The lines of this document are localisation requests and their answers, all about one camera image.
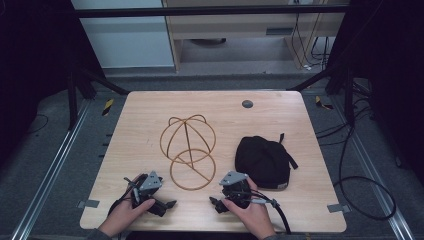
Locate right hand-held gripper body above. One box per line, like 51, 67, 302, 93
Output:
218, 170, 255, 210

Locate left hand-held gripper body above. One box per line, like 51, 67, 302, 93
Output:
131, 170, 164, 214

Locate person's right hand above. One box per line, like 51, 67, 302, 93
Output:
221, 176, 278, 240

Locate person's left hand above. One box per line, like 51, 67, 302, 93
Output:
97, 173, 157, 238

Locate black cap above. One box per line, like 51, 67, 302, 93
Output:
234, 132, 299, 191

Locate yellow black striped tape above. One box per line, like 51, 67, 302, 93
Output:
314, 95, 335, 111
101, 97, 115, 117

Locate black metal stand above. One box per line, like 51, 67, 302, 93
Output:
65, 59, 130, 132
287, 63, 357, 128

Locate white cabinet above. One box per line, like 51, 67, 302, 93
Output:
70, 0, 176, 70

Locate light wooden desk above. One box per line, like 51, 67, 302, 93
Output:
161, 0, 352, 73

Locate black curtain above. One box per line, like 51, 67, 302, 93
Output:
328, 0, 424, 188
0, 0, 104, 168

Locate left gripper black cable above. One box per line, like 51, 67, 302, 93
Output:
107, 173, 149, 216

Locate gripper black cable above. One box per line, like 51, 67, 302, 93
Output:
107, 173, 149, 216
233, 189, 292, 234

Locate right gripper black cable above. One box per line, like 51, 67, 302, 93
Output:
233, 189, 292, 234

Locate gold wire hat stand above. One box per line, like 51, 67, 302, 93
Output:
159, 114, 217, 192

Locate grey metal table bracket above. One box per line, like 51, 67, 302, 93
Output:
76, 199, 101, 210
326, 203, 352, 214

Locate aluminium floor rail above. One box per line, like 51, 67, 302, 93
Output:
329, 94, 416, 240
9, 99, 92, 240

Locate black floor cable loop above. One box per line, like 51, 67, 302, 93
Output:
314, 99, 398, 222

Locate cables under desk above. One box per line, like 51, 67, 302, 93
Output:
290, 0, 333, 72

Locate black horizontal frame bar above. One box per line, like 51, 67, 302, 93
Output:
73, 4, 350, 19

